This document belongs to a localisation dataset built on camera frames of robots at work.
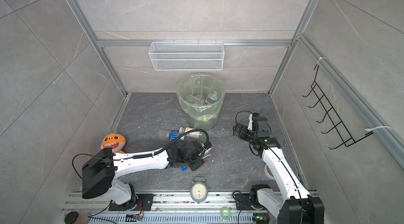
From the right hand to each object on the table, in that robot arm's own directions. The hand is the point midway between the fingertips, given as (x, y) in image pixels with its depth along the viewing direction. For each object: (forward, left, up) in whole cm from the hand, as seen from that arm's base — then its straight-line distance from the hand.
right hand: (240, 128), depth 84 cm
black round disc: (-38, +74, -2) cm, 83 cm away
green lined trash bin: (+5, +21, +4) cm, 22 cm away
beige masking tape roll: (-19, -13, -13) cm, 27 cm away
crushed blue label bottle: (+1, +39, -7) cm, 40 cm away
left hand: (-11, +21, -7) cm, 25 cm away
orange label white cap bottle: (+5, +33, -9) cm, 34 cm away
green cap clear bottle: (+18, +23, +4) cm, 29 cm away
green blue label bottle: (+18, +14, +7) cm, 24 cm away
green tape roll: (-37, +13, -14) cm, 41 cm away
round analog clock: (-28, +23, -10) cm, 37 cm away
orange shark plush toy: (-3, +69, -5) cm, 69 cm away
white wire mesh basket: (+45, +30, +16) cm, 57 cm away
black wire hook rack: (-11, -36, +18) cm, 41 cm away
